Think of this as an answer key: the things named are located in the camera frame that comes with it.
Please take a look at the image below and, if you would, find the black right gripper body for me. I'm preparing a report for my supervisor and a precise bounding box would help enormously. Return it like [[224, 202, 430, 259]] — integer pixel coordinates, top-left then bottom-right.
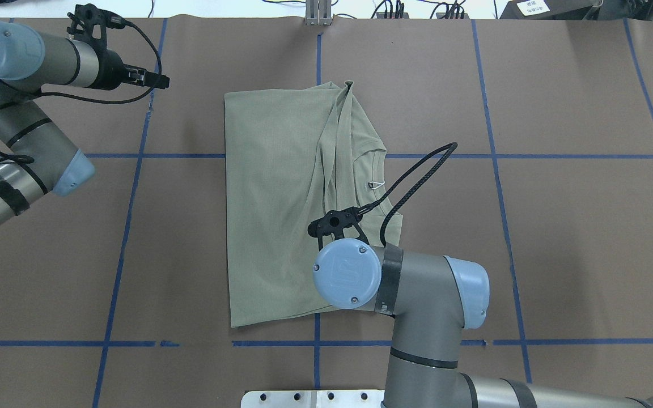
[[307, 207, 370, 251]]

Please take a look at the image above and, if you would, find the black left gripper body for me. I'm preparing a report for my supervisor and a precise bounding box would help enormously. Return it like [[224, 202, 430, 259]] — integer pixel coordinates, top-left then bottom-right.
[[67, 3, 127, 91]]

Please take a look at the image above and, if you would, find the olive green long-sleeve shirt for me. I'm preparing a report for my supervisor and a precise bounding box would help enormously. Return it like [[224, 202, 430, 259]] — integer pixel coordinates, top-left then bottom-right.
[[224, 81, 392, 328]]

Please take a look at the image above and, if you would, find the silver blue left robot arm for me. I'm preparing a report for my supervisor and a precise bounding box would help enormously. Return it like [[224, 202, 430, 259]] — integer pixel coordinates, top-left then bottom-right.
[[0, 3, 170, 225]]

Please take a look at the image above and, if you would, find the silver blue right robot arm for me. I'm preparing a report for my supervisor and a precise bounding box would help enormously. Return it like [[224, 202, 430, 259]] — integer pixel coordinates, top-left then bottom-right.
[[307, 206, 653, 407]]

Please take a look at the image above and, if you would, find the black box with label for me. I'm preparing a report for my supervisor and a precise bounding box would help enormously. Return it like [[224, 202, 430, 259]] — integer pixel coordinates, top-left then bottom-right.
[[498, 1, 595, 20]]

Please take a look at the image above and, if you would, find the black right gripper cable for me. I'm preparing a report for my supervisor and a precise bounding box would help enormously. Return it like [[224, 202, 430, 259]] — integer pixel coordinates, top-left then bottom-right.
[[355, 142, 459, 247]]

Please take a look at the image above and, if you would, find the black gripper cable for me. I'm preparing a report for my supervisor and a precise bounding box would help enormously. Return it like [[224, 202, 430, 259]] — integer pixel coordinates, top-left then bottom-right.
[[355, 142, 459, 247], [0, 20, 164, 165]]

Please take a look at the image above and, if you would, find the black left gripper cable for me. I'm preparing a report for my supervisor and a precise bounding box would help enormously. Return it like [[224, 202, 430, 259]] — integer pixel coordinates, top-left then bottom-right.
[[0, 20, 164, 165]]

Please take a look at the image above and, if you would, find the aluminium frame post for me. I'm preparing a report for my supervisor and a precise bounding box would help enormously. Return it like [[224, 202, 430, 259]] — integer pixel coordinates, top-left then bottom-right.
[[305, 0, 334, 27]]

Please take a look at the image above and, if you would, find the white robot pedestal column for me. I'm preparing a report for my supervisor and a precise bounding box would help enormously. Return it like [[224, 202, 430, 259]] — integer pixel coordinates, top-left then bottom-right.
[[240, 388, 384, 407]]

